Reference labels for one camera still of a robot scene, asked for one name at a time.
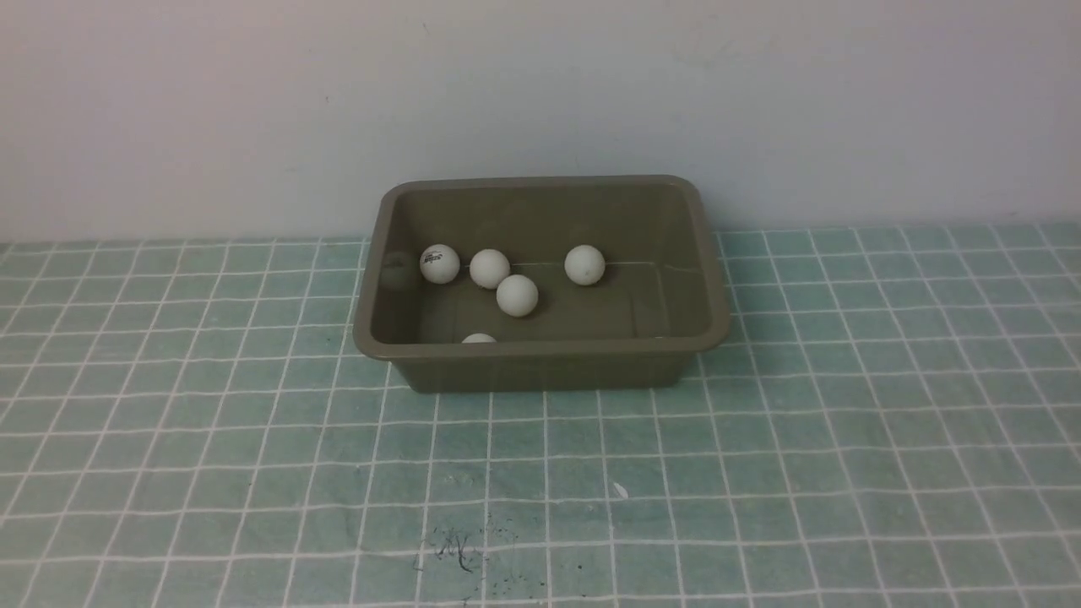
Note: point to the white ping-pong ball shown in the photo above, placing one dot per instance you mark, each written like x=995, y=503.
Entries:
x=584, y=265
x=517, y=295
x=439, y=264
x=478, y=339
x=489, y=268

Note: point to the brown plastic bin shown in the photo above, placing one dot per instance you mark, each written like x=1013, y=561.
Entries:
x=661, y=302

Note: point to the green checkered table cloth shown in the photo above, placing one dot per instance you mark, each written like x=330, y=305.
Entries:
x=893, y=422

